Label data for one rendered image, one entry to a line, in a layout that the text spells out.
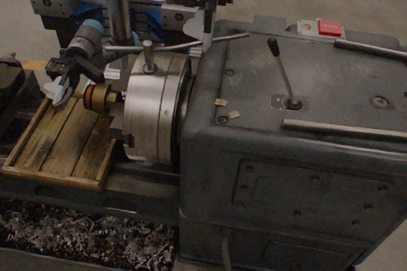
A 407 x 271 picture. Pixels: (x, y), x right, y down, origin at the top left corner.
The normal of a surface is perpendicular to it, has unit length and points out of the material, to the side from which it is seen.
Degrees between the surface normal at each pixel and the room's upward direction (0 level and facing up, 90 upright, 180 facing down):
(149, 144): 79
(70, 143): 0
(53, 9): 90
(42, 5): 90
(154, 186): 0
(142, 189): 0
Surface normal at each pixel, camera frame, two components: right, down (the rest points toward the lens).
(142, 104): -0.07, 0.02
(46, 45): 0.04, -0.66
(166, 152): -0.15, 0.69
